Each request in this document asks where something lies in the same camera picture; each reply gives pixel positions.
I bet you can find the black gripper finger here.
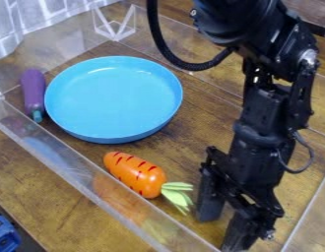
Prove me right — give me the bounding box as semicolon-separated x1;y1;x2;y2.
220;213;259;252
196;170;224;222

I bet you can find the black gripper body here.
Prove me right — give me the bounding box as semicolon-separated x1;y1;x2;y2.
200;122;294;239

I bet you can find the orange toy carrot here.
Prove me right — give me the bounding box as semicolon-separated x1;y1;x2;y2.
104;152;194;215

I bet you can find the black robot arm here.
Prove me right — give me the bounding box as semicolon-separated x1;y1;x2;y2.
192;0;319;252

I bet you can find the blue round plate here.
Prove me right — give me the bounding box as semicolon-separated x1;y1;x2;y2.
44;56;183;144

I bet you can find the blue object at corner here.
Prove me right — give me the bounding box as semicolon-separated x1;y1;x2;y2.
0;216;21;252

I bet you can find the purple toy eggplant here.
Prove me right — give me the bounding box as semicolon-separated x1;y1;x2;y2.
21;69;45;123

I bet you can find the white patterned curtain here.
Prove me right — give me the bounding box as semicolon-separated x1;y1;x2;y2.
0;0;121;59

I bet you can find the clear acrylic enclosure wall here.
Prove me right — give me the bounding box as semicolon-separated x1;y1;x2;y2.
0;0;325;252

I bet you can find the black braided cable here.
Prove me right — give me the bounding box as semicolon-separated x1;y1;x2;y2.
144;0;235;72

